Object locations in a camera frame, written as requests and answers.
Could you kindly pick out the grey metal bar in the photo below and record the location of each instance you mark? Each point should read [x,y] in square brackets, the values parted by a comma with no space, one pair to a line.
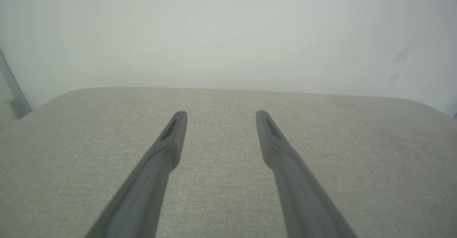
[16,95]

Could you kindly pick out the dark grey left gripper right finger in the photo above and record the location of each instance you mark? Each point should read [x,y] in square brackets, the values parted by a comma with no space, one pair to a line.
[303,202]

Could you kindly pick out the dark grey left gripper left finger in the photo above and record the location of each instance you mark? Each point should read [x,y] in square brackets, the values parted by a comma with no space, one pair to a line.
[142,195]

